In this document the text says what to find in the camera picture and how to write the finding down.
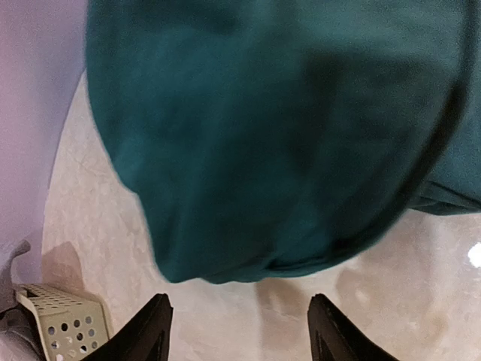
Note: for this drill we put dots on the cream perforated plastic basket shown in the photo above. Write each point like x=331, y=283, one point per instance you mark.
x=70, y=327

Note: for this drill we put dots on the teal green garment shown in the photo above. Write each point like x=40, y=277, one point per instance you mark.
x=281, y=138

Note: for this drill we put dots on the grey garment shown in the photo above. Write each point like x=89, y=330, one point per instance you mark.
x=18, y=341

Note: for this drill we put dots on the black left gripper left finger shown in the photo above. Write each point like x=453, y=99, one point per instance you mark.
x=146, y=337

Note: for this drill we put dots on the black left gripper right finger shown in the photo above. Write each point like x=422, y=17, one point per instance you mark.
x=334, y=337

